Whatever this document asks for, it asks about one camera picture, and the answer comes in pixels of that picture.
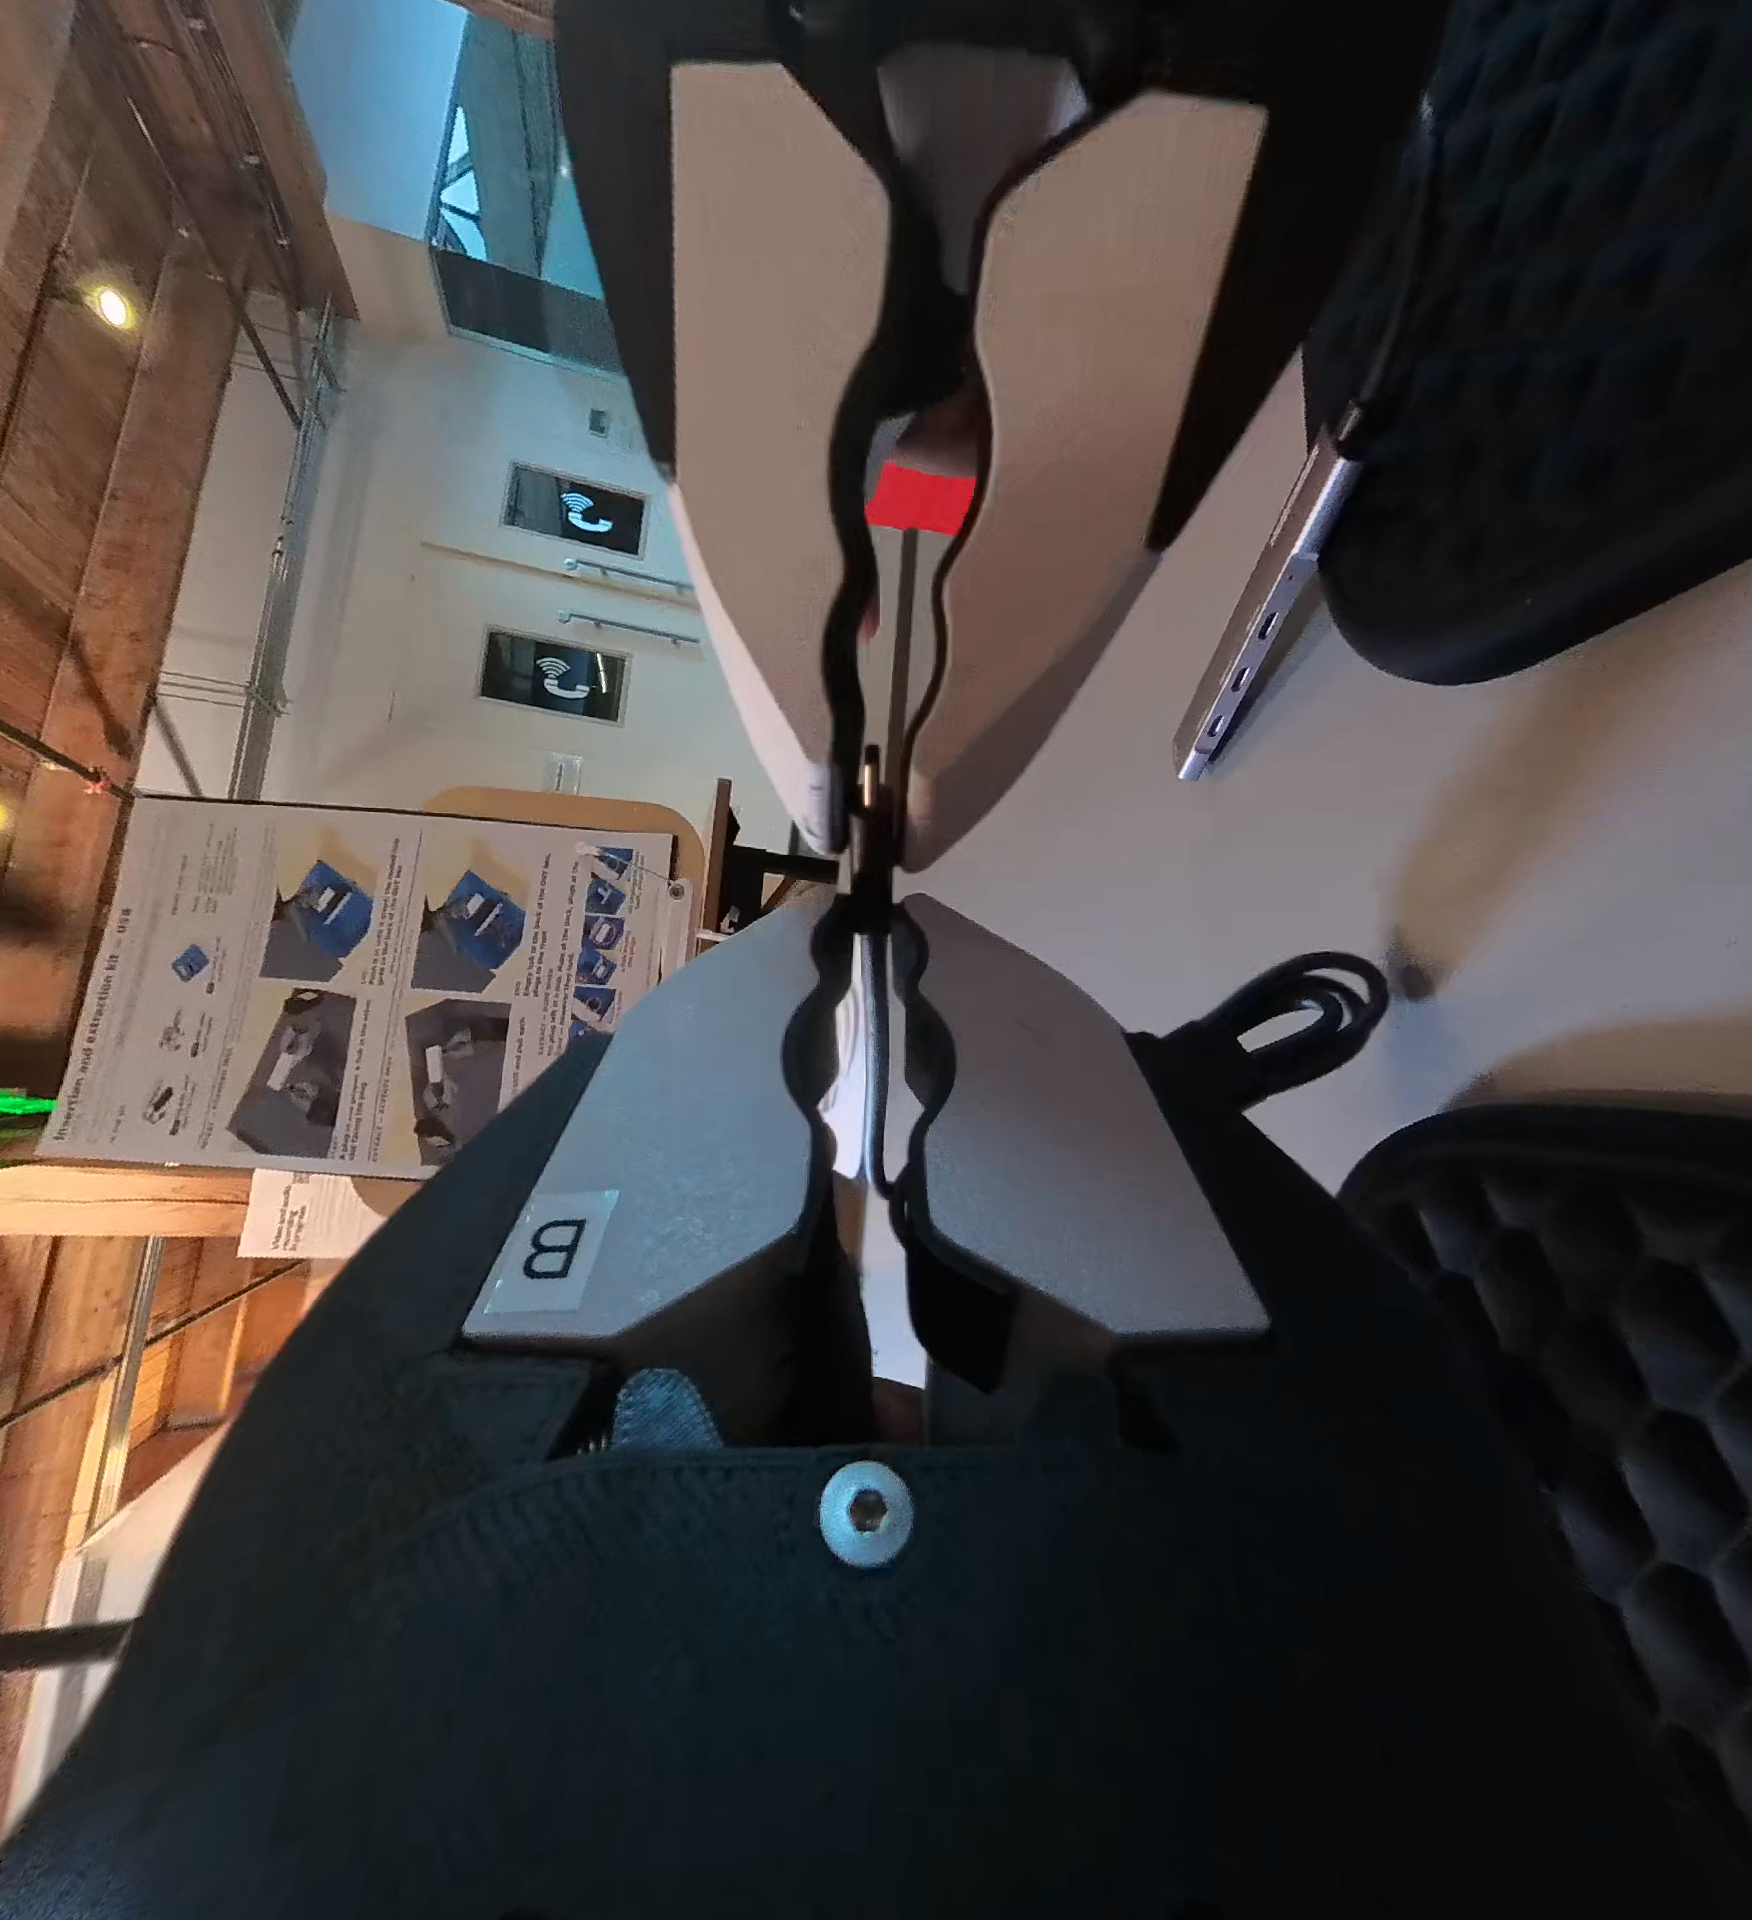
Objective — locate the grey usb hub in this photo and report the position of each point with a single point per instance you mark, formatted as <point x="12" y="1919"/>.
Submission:
<point x="1268" y="632"/>

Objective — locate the person's right hand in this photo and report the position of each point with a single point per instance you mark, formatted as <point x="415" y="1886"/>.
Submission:
<point x="952" y="430"/>

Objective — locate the white paper note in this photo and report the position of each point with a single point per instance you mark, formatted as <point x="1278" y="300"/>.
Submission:
<point x="308" y="1216"/>

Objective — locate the black phone icon sign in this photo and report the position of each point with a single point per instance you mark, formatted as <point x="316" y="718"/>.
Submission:
<point x="555" y="679"/>
<point x="577" y="514"/>

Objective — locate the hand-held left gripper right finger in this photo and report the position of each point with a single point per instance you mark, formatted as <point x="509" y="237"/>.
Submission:
<point x="1070" y="1186"/>

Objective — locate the instruction poster board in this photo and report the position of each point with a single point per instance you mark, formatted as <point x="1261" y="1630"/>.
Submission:
<point x="367" y="976"/>

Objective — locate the black honeycomb foam pad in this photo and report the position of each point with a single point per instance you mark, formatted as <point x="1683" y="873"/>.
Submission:
<point x="1597" y="300"/>
<point x="1688" y="1426"/>

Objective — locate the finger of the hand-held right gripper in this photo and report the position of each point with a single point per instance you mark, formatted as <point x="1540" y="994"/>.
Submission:
<point x="756" y="375"/>
<point x="1088" y="452"/>

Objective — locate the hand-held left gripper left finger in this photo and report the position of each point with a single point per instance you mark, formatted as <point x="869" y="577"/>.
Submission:
<point x="667" y="1169"/>

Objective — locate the red plastic bin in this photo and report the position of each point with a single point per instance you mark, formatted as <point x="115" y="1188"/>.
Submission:
<point x="917" y="499"/>

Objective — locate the ceiling spot lamp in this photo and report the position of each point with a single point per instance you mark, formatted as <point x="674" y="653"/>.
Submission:
<point x="112" y="310"/>

